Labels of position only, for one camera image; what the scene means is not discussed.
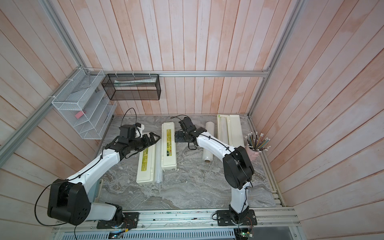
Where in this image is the cream dispenser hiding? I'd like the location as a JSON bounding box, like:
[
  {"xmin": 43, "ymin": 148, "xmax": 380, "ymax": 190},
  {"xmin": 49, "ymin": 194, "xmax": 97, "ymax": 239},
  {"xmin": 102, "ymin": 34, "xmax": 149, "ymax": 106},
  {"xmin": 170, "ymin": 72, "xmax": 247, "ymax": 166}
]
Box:
[
  {"xmin": 217, "ymin": 115, "xmax": 245, "ymax": 148},
  {"xmin": 161, "ymin": 122, "xmax": 177, "ymax": 171},
  {"xmin": 136, "ymin": 145, "xmax": 156, "ymax": 186}
]

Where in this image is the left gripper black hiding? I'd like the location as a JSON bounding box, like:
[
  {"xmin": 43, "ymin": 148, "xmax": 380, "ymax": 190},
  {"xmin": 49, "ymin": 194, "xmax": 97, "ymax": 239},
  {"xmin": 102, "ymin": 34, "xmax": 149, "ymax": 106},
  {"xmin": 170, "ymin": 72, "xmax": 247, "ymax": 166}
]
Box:
[{"xmin": 128, "ymin": 132, "xmax": 161, "ymax": 152}]

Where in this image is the pink eraser block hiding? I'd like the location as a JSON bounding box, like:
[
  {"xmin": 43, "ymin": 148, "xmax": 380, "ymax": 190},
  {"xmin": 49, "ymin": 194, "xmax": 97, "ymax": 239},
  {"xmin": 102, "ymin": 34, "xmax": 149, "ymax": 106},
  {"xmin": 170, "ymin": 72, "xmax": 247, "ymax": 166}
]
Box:
[{"xmin": 75, "ymin": 111, "xmax": 85, "ymax": 120}]

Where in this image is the pencil holder with pencils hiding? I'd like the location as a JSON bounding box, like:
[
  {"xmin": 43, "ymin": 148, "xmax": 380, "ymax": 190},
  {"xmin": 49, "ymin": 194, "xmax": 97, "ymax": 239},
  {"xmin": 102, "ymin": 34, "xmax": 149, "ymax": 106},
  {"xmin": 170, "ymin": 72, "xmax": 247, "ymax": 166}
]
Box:
[{"xmin": 245, "ymin": 132, "xmax": 271, "ymax": 161}]

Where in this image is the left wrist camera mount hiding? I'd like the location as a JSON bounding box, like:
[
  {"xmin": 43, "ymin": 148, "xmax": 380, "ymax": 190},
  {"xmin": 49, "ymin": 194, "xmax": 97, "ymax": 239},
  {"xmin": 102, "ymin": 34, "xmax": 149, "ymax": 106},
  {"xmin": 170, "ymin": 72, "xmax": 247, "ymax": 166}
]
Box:
[{"xmin": 135, "ymin": 123, "xmax": 145, "ymax": 138}]

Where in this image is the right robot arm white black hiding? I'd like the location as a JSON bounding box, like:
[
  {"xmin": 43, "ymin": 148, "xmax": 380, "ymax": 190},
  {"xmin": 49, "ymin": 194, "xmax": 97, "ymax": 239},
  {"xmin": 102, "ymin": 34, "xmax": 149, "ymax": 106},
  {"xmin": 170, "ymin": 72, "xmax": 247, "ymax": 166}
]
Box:
[{"xmin": 181, "ymin": 128, "xmax": 255, "ymax": 217}]

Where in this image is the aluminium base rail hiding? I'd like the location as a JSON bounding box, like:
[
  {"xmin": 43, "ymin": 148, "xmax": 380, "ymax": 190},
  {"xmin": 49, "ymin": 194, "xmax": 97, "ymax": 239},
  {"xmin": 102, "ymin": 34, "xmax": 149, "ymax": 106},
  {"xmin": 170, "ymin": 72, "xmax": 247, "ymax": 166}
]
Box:
[{"xmin": 52, "ymin": 206, "xmax": 301, "ymax": 233}]

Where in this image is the black wire mesh basket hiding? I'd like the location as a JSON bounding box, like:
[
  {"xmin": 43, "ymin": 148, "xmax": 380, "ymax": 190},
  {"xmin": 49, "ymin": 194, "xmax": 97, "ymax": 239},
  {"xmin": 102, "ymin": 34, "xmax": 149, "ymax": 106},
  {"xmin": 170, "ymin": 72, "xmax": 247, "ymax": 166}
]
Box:
[{"xmin": 102, "ymin": 73, "xmax": 162, "ymax": 101}]

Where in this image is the white wire mesh shelf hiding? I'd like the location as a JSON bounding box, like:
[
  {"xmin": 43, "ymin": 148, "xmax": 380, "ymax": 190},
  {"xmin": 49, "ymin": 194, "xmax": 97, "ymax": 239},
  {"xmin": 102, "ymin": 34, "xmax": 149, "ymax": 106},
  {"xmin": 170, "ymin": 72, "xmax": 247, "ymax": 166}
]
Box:
[{"xmin": 52, "ymin": 68, "xmax": 117, "ymax": 140}]

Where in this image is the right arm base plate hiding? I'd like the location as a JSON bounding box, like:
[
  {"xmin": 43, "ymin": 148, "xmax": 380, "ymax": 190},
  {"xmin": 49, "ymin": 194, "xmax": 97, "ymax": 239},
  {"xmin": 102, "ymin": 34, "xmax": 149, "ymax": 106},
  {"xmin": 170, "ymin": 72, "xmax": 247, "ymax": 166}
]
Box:
[{"xmin": 216, "ymin": 209, "xmax": 258, "ymax": 227}]

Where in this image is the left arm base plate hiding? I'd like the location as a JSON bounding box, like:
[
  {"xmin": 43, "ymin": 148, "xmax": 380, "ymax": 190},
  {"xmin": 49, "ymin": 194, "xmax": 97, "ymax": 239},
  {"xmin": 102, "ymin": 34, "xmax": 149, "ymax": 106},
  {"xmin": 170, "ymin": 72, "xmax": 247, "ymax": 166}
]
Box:
[{"xmin": 97, "ymin": 212, "xmax": 140, "ymax": 230}]

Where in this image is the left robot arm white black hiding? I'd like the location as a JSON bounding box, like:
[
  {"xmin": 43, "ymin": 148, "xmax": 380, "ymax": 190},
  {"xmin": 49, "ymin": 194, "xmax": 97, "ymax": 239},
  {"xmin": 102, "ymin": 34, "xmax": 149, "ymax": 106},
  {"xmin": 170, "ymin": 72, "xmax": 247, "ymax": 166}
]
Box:
[{"xmin": 48, "ymin": 123, "xmax": 161, "ymax": 228}]

